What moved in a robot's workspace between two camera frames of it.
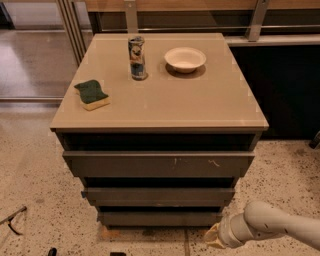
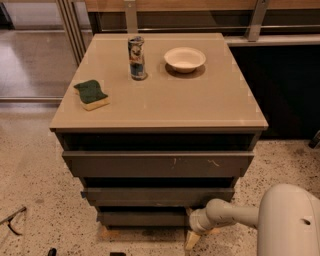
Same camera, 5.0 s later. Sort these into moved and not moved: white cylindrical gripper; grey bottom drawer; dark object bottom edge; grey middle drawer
Moved: white cylindrical gripper
Not moved: dark object bottom edge; grey bottom drawer; grey middle drawer
